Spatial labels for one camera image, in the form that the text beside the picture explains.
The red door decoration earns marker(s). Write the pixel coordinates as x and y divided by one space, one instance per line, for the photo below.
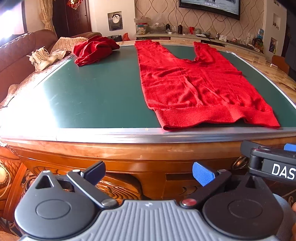
72 3

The brown leather sofa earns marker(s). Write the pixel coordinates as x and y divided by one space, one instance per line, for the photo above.
13 58

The patterned sofa seat cover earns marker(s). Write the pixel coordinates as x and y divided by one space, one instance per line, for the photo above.
23 81

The red cup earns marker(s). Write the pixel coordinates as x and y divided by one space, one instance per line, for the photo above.
191 30

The white cloth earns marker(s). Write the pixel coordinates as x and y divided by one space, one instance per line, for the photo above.
59 54

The white lace-up boot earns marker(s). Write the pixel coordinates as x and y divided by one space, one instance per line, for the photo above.
40 59

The yellow curtain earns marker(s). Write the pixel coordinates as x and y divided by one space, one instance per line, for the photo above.
47 16

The black bag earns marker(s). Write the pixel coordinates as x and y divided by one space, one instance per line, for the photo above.
115 38

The colourful picture box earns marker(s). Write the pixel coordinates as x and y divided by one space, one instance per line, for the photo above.
273 45

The wall-mounted television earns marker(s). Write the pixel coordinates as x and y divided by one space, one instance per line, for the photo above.
208 5

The dark wooden door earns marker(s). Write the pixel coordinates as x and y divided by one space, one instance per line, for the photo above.
74 20

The stack of clear containers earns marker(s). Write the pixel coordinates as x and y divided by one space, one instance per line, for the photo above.
141 26

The colourful toy package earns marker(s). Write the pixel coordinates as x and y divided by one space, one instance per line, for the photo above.
258 39

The crumpled dark red garment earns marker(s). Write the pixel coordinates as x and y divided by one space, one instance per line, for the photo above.
92 51

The clear plastic bag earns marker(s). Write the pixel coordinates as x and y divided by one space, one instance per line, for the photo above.
157 27

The grey wall picture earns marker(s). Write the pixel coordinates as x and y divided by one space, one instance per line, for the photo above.
115 22

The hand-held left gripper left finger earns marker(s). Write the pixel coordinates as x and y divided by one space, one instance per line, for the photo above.
94 172

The red knit pants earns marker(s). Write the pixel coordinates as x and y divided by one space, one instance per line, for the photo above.
196 88

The white tissue box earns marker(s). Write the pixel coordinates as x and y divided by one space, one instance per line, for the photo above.
222 38

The carved wooden table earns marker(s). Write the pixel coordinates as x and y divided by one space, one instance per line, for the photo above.
138 153

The beige quilted cushion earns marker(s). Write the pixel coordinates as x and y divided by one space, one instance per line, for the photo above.
67 44

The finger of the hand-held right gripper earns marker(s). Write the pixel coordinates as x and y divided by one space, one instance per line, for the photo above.
246 147
290 147

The long white TV cabinet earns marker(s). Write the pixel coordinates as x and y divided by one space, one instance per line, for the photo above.
185 37

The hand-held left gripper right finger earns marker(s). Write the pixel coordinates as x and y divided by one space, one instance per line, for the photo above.
203 173

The red plastic bag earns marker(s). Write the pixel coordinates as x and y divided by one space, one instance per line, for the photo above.
125 37

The brown leather chair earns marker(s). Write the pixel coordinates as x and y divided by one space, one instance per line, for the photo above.
279 63

